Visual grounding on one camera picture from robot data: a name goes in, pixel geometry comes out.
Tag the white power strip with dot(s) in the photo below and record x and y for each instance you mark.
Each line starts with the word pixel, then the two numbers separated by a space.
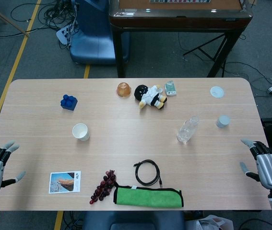
pixel 63 34

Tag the face-up mahjong tile row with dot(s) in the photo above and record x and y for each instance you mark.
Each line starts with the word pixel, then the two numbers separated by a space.
pixel 179 1

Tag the dark blue seat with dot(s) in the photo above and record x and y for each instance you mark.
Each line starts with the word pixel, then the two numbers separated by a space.
pixel 131 220

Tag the white plastic bag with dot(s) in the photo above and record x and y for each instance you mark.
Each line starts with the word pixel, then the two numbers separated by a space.
pixel 210 224

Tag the green microfibre cloth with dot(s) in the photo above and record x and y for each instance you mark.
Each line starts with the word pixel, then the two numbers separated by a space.
pixel 147 197

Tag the small white jar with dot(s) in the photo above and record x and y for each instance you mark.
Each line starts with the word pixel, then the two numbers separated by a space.
pixel 222 121

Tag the transparent plastic water bottle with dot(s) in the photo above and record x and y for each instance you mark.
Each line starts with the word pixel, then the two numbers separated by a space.
pixel 186 131

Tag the orange jelly dome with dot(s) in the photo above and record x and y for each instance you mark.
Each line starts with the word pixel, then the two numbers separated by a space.
pixel 123 90

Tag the blue machine base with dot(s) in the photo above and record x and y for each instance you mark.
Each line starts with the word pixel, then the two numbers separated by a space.
pixel 92 48

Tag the dark wooden mahjong table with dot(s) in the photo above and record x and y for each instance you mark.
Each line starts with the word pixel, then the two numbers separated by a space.
pixel 179 20

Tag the palace roof postcard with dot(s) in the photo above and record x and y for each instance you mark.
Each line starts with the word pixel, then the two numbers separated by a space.
pixel 63 183

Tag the white paper cup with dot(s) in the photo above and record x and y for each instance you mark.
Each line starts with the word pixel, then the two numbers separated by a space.
pixel 81 133

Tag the green white tissue pack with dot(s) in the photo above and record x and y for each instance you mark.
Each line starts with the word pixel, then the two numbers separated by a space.
pixel 170 88

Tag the black white penguin plush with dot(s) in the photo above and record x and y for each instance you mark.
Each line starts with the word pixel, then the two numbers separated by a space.
pixel 150 95

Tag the purple plastic grape bunch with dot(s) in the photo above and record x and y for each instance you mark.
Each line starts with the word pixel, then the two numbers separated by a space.
pixel 102 189

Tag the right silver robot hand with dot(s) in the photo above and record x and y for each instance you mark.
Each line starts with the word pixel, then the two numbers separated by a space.
pixel 270 167

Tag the white chair wooden legs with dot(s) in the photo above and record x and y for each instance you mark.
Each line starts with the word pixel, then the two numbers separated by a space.
pixel 3 18

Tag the blue toy building brick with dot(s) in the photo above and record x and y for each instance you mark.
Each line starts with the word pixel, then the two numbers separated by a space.
pixel 68 103

